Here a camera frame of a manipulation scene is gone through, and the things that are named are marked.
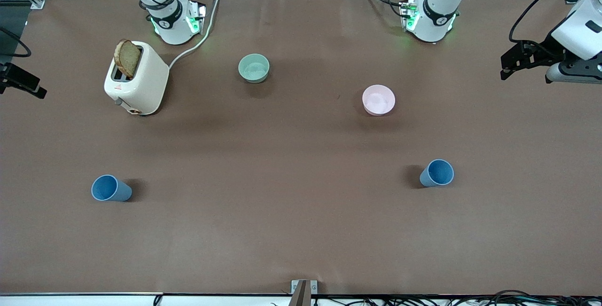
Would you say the pink bowl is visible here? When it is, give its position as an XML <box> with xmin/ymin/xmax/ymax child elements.
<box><xmin>362</xmin><ymin>85</ymin><xmax>396</xmax><ymax>117</ymax></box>

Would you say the grey metal camera bracket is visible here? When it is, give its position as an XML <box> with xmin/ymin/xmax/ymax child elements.
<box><xmin>290</xmin><ymin>280</ymin><xmax>319</xmax><ymax>306</ymax></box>

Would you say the blue ribbed plastic cup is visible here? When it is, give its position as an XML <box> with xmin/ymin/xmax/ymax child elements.
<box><xmin>419</xmin><ymin>159</ymin><xmax>455</xmax><ymax>188</ymax></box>
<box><xmin>91</xmin><ymin>174</ymin><xmax>133</xmax><ymax>202</ymax></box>

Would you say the brown bread slice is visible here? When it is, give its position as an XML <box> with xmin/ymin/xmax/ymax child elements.
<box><xmin>113</xmin><ymin>39</ymin><xmax>142</xmax><ymax>79</ymax></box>

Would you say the green bowl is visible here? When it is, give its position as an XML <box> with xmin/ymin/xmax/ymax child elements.
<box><xmin>238</xmin><ymin>53</ymin><xmax>271</xmax><ymax>84</ymax></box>

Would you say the white toaster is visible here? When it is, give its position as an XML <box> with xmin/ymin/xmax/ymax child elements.
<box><xmin>103</xmin><ymin>40</ymin><xmax>170</xmax><ymax>116</ymax></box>

